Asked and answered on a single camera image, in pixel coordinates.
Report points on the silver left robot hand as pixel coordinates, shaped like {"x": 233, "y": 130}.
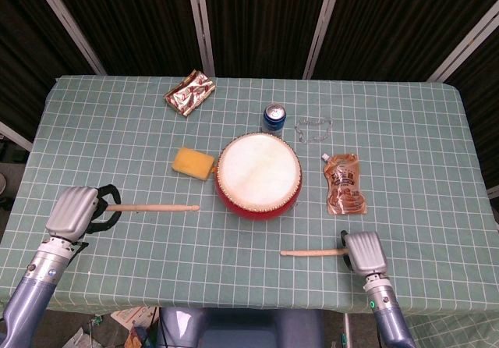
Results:
{"x": 72, "y": 213}

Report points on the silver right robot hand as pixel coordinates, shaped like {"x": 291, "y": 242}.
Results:
{"x": 364, "y": 252}

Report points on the plain wooden drumstick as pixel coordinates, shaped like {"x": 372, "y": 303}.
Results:
{"x": 312, "y": 252}

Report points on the wooden drumstick with bead tip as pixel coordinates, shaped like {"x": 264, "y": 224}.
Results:
{"x": 156, "y": 208}

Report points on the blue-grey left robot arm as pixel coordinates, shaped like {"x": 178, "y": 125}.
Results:
{"x": 35, "y": 285}

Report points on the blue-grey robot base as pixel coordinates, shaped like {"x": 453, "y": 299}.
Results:
{"x": 241, "y": 328}

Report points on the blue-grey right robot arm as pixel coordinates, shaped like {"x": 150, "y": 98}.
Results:
{"x": 388, "y": 313}

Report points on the red drum with white skin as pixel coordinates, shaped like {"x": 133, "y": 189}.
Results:
{"x": 257, "y": 176}

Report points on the brown sauce pouch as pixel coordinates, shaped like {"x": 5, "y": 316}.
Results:
{"x": 345, "y": 186}

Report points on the metal table leg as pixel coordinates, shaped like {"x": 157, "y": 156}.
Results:
{"x": 347, "y": 332}

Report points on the green checked tablecloth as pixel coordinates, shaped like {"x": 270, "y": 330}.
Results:
{"x": 117, "y": 137}

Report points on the white printed paper sheet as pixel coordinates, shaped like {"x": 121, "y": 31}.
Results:
{"x": 130, "y": 317}

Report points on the crumpled white paper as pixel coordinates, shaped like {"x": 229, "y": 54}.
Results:
{"x": 78, "y": 338}

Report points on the yellow sponge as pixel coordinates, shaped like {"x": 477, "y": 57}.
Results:
{"x": 193, "y": 164}

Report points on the orange snack bag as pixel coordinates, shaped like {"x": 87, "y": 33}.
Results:
{"x": 135, "y": 338}

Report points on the blue soda can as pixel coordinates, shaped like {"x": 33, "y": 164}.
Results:
{"x": 274, "y": 123}

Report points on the gold foil snack wrapper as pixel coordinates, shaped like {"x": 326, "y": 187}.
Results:
{"x": 190, "y": 93}

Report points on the dark partition panel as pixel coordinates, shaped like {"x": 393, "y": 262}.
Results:
{"x": 23, "y": 51}
{"x": 483, "y": 102}
{"x": 128, "y": 20}
{"x": 390, "y": 20}
{"x": 265, "y": 20}

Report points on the white partition frame post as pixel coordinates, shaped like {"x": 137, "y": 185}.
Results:
{"x": 13, "y": 134}
{"x": 464, "y": 43}
{"x": 70, "y": 24}
{"x": 319, "y": 24}
{"x": 200, "y": 24}

